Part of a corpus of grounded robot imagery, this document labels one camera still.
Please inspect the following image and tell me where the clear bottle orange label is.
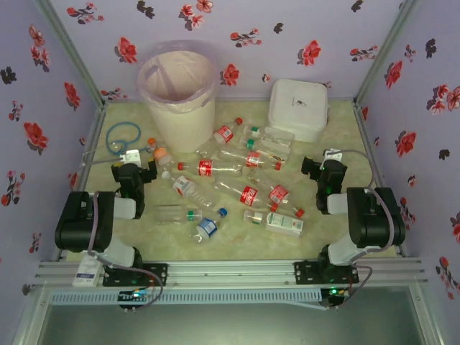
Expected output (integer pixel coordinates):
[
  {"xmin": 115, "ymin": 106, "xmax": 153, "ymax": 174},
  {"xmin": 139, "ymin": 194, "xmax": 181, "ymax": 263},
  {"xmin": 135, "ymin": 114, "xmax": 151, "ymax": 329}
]
[{"xmin": 146, "ymin": 138, "xmax": 173, "ymax": 166}]

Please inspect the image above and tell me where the clear ribbed bottle white cap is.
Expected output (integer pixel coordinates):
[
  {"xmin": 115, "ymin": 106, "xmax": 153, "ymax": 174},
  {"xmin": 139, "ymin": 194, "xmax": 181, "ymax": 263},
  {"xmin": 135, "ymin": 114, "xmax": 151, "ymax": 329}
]
[{"xmin": 161, "ymin": 171, "xmax": 216, "ymax": 210}]

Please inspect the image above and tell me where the clear bottle red label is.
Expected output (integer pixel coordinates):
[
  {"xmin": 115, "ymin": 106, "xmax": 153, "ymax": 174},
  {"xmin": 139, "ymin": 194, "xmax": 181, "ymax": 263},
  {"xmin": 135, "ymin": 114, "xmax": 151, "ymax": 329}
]
[
  {"xmin": 214, "ymin": 179, "xmax": 280, "ymax": 213},
  {"xmin": 249, "ymin": 172, "xmax": 305, "ymax": 219},
  {"xmin": 218, "ymin": 149, "xmax": 284, "ymax": 172},
  {"xmin": 177, "ymin": 159, "xmax": 245, "ymax": 179},
  {"xmin": 202, "ymin": 117, "xmax": 245, "ymax": 161}
]

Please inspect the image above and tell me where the white plastic bin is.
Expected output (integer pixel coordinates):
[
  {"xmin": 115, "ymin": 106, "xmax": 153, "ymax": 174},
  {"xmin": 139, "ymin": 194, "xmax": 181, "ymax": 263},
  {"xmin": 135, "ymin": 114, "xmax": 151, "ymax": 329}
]
[{"xmin": 145, "ymin": 71, "xmax": 216, "ymax": 154}]

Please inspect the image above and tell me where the small clear bottle green label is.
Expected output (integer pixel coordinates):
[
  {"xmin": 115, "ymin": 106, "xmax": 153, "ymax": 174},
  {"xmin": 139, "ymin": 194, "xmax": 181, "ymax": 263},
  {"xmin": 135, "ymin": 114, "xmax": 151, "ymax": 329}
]
[{"xmin": 243, "ymin": 210, "xmax": 267, "ymax": 226}]

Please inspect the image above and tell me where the clear bottle blue label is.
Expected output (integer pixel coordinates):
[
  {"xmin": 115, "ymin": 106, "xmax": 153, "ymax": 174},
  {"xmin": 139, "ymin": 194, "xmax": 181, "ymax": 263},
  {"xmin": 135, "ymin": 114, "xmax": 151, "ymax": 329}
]
[{"xmin": 192, "ymin": 207, "xmax": 229, "ymax": 247}]

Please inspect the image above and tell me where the blue stethoscope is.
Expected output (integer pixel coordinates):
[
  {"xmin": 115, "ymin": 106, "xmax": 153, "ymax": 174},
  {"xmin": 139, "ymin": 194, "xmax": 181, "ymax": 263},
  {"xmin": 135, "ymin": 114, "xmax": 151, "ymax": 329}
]
[{"xmin": 106, "ymin": 121, "xmax": 152, "ymax": 157}]

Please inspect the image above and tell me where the white lidded plastic box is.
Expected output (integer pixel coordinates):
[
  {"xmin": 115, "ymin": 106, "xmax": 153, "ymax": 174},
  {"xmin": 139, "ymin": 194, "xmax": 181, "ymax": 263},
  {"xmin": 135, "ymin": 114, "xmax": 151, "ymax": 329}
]
[{"xmin": 267, "ymin": 78, "xmax": 330, "ymax": 143}]

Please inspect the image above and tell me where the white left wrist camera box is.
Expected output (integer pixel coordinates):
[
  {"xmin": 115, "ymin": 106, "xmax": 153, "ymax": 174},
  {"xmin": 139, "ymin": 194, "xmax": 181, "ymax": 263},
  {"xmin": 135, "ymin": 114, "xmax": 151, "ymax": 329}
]
[{"xmin": 120, "ymin": 149, "xmax": 142, "ymax": 165}]

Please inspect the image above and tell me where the lilac left arm cable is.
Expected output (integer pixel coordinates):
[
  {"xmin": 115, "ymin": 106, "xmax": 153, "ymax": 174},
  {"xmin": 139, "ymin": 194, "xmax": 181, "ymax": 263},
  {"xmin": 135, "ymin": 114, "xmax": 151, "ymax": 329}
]
[{"xmin": 81, "ymin": 147, "xmax": 165, "ymax": 313}]

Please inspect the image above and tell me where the aluminium table side rail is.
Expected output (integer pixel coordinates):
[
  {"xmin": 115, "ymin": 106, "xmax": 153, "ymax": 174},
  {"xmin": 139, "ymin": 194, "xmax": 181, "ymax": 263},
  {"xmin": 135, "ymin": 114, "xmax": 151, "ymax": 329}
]
[
  {"xmin": 353, "ymin": 101, "xmax": 409, "ymax": 258},
  {"xmin": 77, "ymin": 103, "xmax": 109, "ymax": 191}
]

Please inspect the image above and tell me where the aluminium mounting rail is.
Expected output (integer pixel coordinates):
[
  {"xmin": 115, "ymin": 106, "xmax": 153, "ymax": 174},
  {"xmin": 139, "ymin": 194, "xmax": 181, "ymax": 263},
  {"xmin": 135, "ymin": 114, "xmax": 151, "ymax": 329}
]
[{"xmin": 34, "ymin": 259, "xmax": 429, "ymax": 289}]

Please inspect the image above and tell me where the aluminium frame post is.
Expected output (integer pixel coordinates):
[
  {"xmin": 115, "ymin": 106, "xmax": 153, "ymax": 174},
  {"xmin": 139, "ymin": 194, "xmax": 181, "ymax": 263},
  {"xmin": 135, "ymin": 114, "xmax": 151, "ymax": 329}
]
[
  {"xmin": 34, "ymin": 0, "xmax": 108, "ymax": 106},
  {"xmin": 353, "ymin": 0, "xmax": 420, "ymax": 106}
]

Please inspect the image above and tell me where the white slotted cable duct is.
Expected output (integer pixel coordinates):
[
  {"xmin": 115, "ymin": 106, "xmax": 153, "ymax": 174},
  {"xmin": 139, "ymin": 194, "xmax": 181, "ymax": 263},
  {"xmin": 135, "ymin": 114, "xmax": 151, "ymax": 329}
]
[{"xmin": 48, "ymin": 289, "xmax": 323, "ymax": 307}]

